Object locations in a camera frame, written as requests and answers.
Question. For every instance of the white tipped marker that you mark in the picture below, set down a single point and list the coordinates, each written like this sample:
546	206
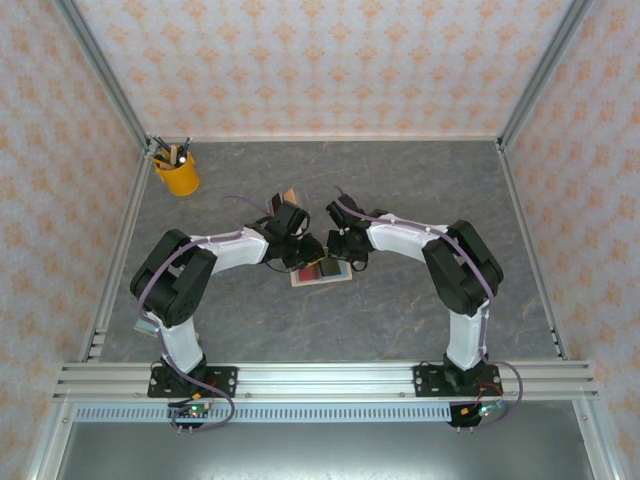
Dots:
183	159

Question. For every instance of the blue pen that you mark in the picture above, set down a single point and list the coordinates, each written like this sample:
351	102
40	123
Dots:
186	147

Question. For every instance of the black pen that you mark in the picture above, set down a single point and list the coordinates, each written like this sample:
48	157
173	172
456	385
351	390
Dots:
162	145

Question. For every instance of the black VIP card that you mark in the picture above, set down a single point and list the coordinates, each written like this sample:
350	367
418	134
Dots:
274	202

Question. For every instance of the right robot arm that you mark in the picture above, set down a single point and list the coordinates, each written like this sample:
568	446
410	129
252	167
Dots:
400	240

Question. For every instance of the brown card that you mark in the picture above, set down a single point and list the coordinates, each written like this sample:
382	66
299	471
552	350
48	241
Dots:
288	195

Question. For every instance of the yellow pen cup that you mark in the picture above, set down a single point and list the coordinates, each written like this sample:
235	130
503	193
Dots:
180	180

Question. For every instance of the aluminium corner post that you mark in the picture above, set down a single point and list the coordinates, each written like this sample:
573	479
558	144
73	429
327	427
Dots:
103	70
545	70

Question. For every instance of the aluminium back rail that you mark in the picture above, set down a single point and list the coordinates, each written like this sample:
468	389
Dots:
325	138

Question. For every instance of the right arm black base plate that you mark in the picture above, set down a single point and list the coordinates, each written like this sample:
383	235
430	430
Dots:
425	380

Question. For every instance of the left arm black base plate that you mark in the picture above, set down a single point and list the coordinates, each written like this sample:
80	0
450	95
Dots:
225	380

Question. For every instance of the wooden stick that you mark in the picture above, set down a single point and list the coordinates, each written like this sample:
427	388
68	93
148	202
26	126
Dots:
174	154

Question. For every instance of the grey metal sheet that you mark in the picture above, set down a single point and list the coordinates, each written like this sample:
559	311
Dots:
325	455

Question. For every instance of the olive green card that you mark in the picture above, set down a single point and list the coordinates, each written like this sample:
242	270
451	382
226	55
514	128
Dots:
332	268

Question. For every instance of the aluminium side rail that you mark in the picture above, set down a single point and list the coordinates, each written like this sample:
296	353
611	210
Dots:
531	250
119	252

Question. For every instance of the aluminium mounting rail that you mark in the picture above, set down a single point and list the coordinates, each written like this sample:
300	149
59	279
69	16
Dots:
325	380

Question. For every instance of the clear acrylic card stand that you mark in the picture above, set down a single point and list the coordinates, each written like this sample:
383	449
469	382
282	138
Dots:
300	192

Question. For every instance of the red card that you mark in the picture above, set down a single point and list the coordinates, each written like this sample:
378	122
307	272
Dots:
310	275

